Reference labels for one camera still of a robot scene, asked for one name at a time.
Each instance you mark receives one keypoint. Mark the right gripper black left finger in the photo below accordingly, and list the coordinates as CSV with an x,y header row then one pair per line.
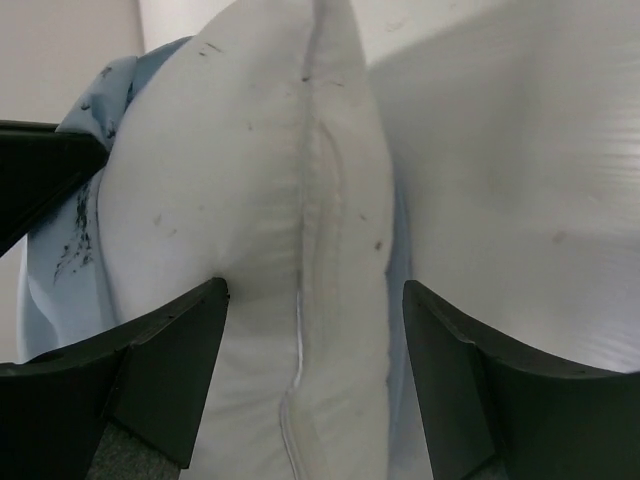
x,y
132,393

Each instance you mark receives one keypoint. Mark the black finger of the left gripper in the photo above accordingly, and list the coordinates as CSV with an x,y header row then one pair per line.
x,y
40,168

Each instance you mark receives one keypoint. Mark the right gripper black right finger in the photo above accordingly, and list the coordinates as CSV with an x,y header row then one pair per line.
x,y
493,407

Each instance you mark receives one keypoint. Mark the light blue pillowcase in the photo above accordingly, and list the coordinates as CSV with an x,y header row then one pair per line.
x,y
63,292

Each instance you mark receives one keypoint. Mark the white pillow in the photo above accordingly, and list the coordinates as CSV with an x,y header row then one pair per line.
x,y
255,154

